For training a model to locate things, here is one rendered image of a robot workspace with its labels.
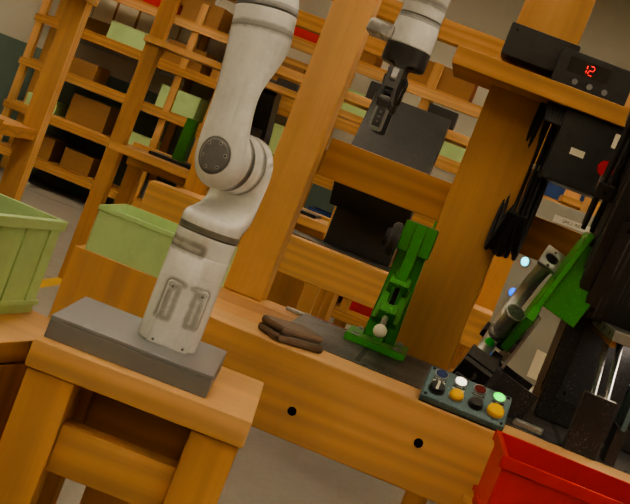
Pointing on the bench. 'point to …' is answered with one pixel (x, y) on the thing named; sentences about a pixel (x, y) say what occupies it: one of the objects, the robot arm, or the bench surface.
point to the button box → (464, 400)
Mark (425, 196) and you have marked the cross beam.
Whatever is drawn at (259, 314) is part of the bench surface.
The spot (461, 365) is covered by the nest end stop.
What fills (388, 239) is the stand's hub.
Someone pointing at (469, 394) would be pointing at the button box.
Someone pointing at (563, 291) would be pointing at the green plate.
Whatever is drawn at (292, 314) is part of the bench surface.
